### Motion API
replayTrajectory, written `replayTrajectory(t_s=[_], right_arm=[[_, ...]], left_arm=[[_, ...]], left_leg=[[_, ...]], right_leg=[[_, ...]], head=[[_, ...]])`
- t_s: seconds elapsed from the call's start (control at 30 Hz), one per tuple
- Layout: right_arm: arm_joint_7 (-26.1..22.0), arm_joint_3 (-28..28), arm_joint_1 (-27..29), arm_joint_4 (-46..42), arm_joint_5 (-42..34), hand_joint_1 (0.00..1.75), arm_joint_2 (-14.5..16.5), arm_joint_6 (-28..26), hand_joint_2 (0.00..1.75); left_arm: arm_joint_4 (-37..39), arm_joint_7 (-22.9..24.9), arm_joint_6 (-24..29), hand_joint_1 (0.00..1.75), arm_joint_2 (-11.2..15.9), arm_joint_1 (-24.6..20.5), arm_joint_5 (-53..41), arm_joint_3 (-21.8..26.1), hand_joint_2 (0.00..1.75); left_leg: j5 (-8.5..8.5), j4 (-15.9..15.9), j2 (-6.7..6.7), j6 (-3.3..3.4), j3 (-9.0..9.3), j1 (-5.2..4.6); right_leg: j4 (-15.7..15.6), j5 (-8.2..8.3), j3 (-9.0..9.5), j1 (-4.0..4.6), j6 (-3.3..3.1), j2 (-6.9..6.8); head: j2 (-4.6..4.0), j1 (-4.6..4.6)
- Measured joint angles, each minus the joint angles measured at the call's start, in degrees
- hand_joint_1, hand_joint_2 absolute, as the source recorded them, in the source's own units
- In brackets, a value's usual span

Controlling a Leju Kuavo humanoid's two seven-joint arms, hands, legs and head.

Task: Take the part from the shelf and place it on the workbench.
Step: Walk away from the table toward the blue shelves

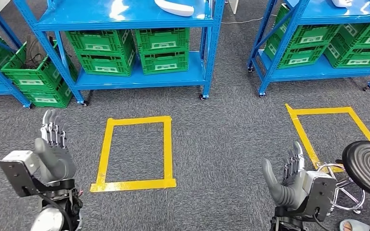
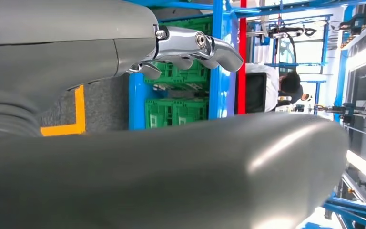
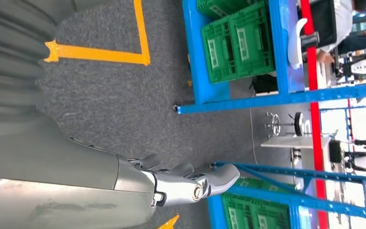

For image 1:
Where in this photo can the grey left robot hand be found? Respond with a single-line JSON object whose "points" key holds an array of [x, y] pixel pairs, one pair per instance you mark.
{"points": [[57, 162]]}

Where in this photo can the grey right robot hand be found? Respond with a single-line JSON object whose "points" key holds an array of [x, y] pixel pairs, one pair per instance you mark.
{"points": [[295, 178]]}

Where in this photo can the white plastic panel part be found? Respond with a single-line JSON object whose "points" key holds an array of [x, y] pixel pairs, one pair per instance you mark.
{"points": [[175, 8]]}

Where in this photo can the yellow floor tape square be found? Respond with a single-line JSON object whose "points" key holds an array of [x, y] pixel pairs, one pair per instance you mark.
{"points": [[134, 185], [301, 134]]}

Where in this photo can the white desk panel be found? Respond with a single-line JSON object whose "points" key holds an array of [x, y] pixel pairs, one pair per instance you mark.
{"points": [[233, 6]]}

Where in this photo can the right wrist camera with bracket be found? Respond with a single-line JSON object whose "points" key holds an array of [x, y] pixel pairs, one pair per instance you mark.
{"points": [[322, 194]]}

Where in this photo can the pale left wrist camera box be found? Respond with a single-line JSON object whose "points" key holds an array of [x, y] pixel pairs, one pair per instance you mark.
{"points": [[17, 172]]}

